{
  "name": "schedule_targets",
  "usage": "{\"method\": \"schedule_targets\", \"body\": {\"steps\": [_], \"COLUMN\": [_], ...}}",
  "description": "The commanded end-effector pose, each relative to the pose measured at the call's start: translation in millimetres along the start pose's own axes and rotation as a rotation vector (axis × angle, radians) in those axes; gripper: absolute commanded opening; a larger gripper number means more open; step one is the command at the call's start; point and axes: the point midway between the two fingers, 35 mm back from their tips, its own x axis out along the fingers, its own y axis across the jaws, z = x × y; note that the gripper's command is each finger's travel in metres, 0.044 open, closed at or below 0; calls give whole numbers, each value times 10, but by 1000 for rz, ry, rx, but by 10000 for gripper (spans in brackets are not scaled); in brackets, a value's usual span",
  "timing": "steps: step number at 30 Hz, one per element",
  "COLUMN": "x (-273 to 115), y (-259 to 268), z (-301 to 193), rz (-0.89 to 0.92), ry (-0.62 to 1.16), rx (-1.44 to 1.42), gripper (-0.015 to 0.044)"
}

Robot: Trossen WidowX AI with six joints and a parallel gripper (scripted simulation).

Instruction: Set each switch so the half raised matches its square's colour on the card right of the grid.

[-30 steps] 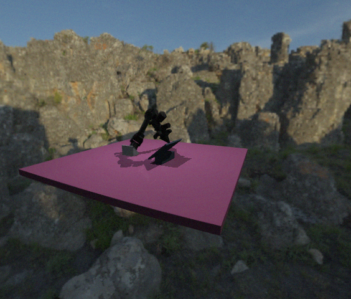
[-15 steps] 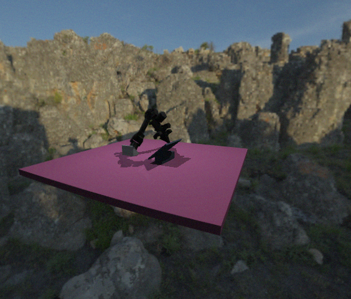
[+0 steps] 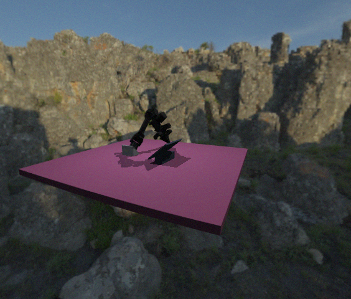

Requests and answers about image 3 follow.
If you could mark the dark blue switch panel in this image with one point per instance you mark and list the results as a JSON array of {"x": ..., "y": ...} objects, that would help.
[{"x": 163, "y": 155}]

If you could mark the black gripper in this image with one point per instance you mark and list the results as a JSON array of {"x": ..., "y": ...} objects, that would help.
[{"x": 163, "y": 134}]

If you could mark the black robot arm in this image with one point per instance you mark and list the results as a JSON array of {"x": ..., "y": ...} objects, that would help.
[{"x": 150, "y": 114}]

